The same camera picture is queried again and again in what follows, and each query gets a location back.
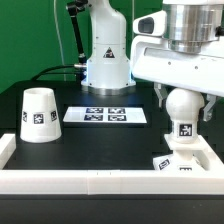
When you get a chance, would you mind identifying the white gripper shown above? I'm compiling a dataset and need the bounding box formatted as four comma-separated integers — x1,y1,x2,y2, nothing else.
131,36,224,122

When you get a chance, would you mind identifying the white lamp bulb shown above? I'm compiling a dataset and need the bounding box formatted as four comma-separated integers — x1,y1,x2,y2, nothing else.
166,88,204,144

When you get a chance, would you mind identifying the white lamp base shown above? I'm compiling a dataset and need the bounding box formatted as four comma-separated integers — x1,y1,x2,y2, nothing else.
153,134,206,171

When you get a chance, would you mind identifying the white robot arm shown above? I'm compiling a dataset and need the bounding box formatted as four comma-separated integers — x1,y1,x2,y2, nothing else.
82,0,224,120

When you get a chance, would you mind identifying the white conical lamp shade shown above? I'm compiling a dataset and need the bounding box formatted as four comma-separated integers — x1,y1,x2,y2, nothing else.
20,87,61,143

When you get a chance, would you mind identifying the white marker tag plate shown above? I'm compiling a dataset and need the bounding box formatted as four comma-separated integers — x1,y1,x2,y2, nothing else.
63,107,147,124

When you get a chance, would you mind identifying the white U-shaped fence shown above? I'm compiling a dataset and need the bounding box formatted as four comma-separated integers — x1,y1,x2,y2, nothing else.
0,134,224,195

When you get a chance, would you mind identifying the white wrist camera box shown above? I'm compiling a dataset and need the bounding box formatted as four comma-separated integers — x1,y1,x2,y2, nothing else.
133,10,167,37

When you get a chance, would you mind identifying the black cable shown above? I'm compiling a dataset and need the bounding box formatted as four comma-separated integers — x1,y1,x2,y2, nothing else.
31,64,88,82

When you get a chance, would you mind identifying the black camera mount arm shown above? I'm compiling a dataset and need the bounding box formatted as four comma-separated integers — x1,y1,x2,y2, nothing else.
66,0,88,64

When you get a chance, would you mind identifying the white thin cable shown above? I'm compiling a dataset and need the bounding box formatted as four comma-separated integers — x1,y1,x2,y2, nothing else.
53,0,68,82

